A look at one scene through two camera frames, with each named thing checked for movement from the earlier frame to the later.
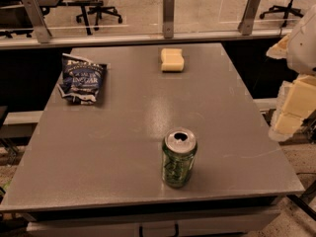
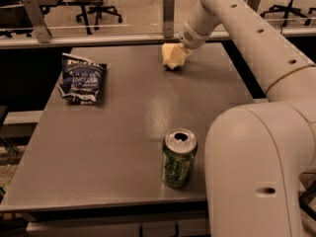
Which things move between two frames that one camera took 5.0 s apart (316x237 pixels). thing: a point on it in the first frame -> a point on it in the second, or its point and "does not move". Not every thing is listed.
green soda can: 179,146 does not move
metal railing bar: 43,41 does not move
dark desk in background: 15,21 does not move
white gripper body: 303,49 -> 192,39
